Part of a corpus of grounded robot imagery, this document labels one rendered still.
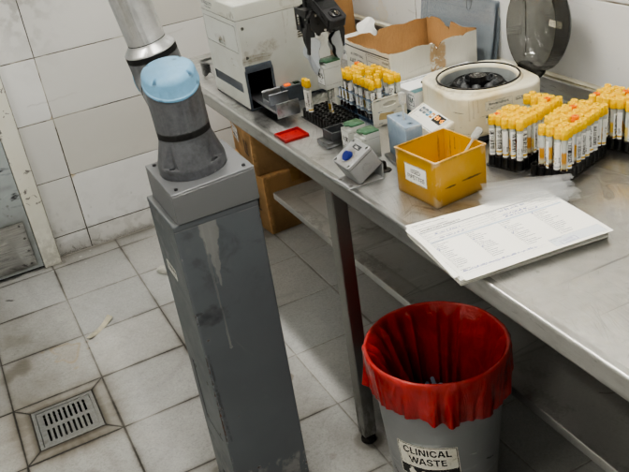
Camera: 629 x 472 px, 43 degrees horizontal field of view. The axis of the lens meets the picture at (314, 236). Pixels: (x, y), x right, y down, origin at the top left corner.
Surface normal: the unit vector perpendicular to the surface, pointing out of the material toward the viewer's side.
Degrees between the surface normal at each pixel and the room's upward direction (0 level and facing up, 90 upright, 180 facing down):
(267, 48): 90
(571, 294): 0
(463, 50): 92
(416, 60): 90
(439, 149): 90
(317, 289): 0
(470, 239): 1
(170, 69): 10
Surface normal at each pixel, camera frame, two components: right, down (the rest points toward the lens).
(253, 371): 0.45, 0.37
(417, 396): -0.40, 0.55
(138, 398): -0.14, -0.87
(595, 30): -0.88, 0.33
